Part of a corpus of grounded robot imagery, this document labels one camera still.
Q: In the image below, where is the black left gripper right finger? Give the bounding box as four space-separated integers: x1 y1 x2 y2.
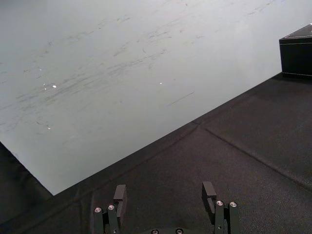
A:
201 181 240 234

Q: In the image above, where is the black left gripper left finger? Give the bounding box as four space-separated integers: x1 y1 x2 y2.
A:
94 184 128 234

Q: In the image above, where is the black table cloth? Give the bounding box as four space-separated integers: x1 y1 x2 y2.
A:
0 72 312 234

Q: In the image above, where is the black box with white stitching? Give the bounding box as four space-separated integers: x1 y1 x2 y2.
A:
278 23 312 78

